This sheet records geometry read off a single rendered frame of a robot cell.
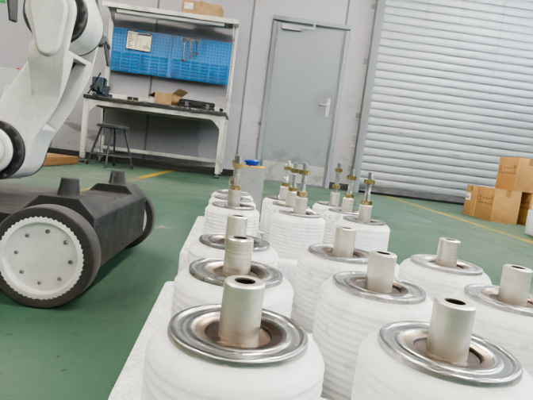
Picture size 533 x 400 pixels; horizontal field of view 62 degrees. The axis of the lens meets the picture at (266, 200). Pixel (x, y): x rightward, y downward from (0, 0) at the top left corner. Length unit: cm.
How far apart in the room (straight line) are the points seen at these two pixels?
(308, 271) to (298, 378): 25
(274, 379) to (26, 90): 107
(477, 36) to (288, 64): 248
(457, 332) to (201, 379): 14
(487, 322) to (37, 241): 80
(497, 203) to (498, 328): 409
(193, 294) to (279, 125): 562
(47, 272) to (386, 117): 549
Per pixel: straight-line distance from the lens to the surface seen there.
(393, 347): 26
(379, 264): 37
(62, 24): 115
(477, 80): 663
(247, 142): 591
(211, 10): 577
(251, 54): 604
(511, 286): 43
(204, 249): 45
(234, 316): 24
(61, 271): 96
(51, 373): 75
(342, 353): 36
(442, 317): 27
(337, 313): 35
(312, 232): 76
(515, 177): 454
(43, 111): 119
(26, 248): 98
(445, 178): 641
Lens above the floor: 35
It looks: 6 degrees down
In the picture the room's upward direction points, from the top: 7 degrees clockwise
